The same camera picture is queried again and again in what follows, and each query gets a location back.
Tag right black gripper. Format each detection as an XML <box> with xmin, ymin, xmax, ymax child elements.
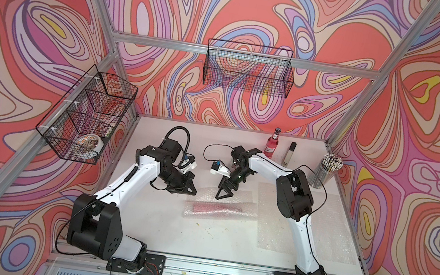
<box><xmin>215</xmin><ymin>163</ymin><xmax>254</xmax><ymax>205</ymax></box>

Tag bubble wrap sheet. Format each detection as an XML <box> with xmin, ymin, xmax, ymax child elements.
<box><xmin>183</xmin><ymin>187</ymin><xmax>259</xmax><ymax>221</ymax></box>
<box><xmin>257</xmin><ymin>183</ymin><xmax>358</xmax><ymax>265</ymax></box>

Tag pink drink bottle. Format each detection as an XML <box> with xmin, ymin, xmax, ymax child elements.
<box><xmin>192</xmin><ymin>203</ymin><xmax>249</xmax><ymax>216</ymax></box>
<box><xmin>263</xmin><ymin>128</ymin><xmax>282</xmax><ymax>159</ymax></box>

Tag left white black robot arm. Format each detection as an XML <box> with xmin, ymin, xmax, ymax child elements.
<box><xmin>66</xmin><ymin>138</ymin><xmax>196</xmax><ymax>273</ymax></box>

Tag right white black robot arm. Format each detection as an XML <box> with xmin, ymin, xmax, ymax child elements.
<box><xmin>210</xmin><ymin>146</ymin><xmax>327</xmax><ymax>275</ymax></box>

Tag silver black marker tube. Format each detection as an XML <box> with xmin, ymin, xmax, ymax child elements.
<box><xmin>281</xmin><ymin>141</ymin><xmax>297</xmax><ymax>167</ymax></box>

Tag metal cup of pencils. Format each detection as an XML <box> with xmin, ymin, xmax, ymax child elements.
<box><xmin>309</xmin><ymin>153</ymin><xmax>344</xmax><ymax>189</ymax></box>

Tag tape roll in basket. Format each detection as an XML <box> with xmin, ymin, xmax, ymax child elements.
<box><xmin>73</xmin><ymin>134</ymin><xmax>104</xmax><ymax>160</ymax></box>

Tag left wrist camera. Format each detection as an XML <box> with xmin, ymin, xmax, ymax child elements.
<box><xmin>178</xmin><ymin>154</ymin><xmax>197</xmax><ymax>174</ymax></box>

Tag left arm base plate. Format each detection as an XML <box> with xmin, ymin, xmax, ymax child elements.
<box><xmin>106</xmin><ymin>253</ymin><xmax>167</xmax><ymax>275</ymax></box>

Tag back black wire basket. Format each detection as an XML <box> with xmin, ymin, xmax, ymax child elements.
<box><xmin>203</xmin><ymin>38</ymin><xmax>294</xmax><ymax>98</ymax></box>

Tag black wire basket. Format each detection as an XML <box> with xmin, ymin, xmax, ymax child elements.
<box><xmin>203</xmin><ymin>38</ymin><xmax>294</xmax><ymax>98</ymax></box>
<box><xmin>36</xmin><ymin>66</ymin><xmax>138</xmax><ymax>165</ymax></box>

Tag left black wire basket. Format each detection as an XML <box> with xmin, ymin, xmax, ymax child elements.
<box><xmin>36</xmin><ymin>66</ymin><xmax>138</xmax><ymax>165</ymax></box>

